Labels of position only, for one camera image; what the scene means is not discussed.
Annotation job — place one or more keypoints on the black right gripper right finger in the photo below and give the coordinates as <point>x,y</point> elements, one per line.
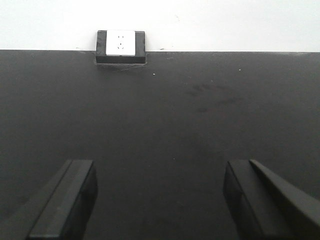
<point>264,206</point>

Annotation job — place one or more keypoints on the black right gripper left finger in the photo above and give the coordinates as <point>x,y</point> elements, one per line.
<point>60,210</point>

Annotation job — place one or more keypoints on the white wall socket black box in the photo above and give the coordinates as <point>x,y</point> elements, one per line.
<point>120,47</point>

